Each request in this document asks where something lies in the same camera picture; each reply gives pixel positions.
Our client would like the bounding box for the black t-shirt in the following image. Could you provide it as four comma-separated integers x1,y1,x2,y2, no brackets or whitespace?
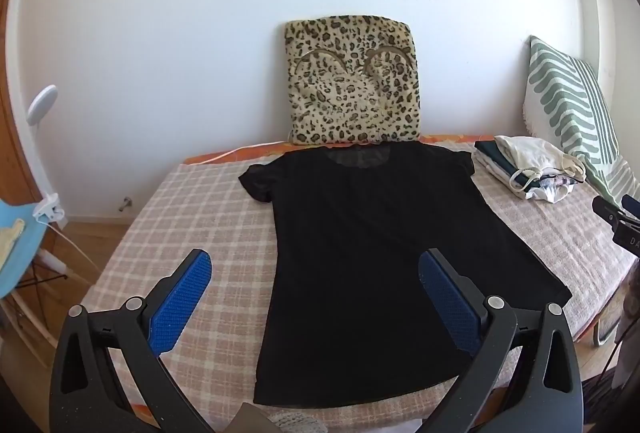
240,142,570,408

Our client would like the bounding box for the white floral folded garment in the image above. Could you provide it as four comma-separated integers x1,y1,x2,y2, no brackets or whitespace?
515,169,586,204

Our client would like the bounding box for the dark green folded garment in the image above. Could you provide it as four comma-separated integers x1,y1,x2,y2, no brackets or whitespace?
474,141,540,192

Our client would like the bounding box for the cream folded garment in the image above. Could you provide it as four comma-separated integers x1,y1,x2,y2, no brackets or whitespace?
495,135,587,192

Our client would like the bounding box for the green striped white pillow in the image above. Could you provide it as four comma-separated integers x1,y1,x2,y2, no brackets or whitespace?
523,36,639,206

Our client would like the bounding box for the light blue chair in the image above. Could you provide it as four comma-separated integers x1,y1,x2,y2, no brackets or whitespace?
0,198,66,354

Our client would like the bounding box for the orange floral bed sheet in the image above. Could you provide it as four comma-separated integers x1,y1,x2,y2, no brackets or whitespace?
183,134,494,166

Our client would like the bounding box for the metal door stopper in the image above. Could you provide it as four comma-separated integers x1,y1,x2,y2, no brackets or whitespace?
118,197,132,213

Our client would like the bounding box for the wooden door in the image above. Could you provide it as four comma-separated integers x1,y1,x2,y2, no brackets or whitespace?
0,0,40,205

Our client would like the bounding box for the pink plaid blanket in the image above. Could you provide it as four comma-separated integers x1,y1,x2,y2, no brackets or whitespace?
79,140,640,433

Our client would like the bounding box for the leopard print cushion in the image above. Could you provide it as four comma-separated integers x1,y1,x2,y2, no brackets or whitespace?
284,15,421,145

